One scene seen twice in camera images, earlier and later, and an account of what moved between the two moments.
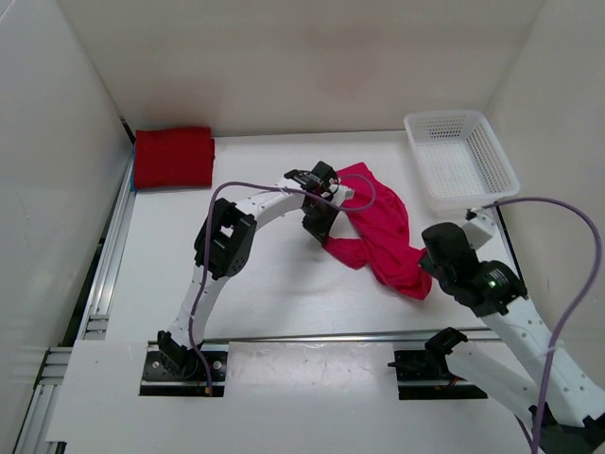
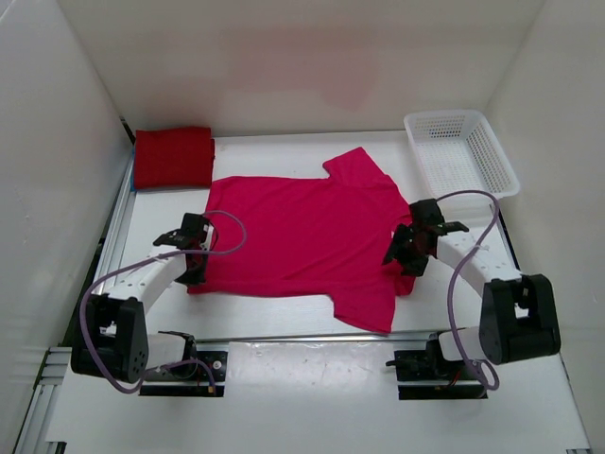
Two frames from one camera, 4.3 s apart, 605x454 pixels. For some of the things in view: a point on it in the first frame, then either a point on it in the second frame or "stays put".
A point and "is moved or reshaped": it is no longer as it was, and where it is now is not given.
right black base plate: (431, 365) stays put
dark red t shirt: (173, 158) stays put
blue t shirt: (132, 176) stays put
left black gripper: (322, 219) -> (195, 267)
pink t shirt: (380, 238) is moved or reshaped
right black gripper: (435, 260) -> (404, 253)
